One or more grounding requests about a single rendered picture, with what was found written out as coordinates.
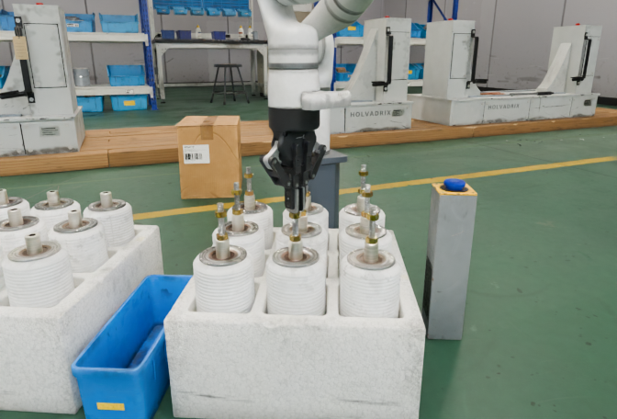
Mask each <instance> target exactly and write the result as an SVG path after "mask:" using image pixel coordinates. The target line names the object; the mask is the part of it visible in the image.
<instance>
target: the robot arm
mask: <svg viewBox="0 0 617 419"><path fill-rule="evenodd" d="M318 1H319V2H318ZM257 2H258V6H259V8H260V12H261V15H262V19H263V23H264V28H265V31H266V35H267V38H268V62H269V75H268V85H267V91H268V121H269V128H270V129H271V130H272V131H273V134H274V135H273V139H272V142H271V147H272V149H271V150H270V152H269V153H268V154H267V155H261V156H260V158H259V161H260V163H261V165H262V166H263V168H264V170H265V171H266V173H267V174H268V175H269V176H270V178H271V179H272V181H273V182H274V184H275V185H276V186H281V187H284V188H285V206H286V210H287V211H290V212H293V213H297V212H299V211H300V210H304V209H305V207H306V185H307V184H308V182H309V180H310V179H312V180H313V179H314V178H315V176H316V174H317V172H318V170H319V167H320V163H321V161H322V159H323V156H324V155H328V154H330V125H331V108H339V107H346V106H350V105H351V93H350V92H349V91H348V90H344V91H330V90H331V80H332V69H333V55H334V40H333V36H332V34H333V33H336V32H338V31H340V30H342V29H345V28H347V27H349V26H351V25H352V24H353V23H354V22H355V21H356V20H357V19H358V18H359V17H360V16H361V15H362V14H363V13H364V11H365V10H366V9H367V8H368V7H369V6H370V5H371V4H372V3H373V2H374V0H257ZM315 2H318V4H317V5H316V6H315V7H314V9H313V10H312V11H311V13H310V14H309V15H308V16H307V17H306V18H305V19H304V20H303V21H302V22H301V23H299V22H297V18H296V15H295V12H294V9H293V5H304V4H311V3H315ZM311 166H312V167H311ZM310 169H311V170H310ZM309 170H310V171H309ZM289 174H290V175H291V180H290V179H289Z"/></svg>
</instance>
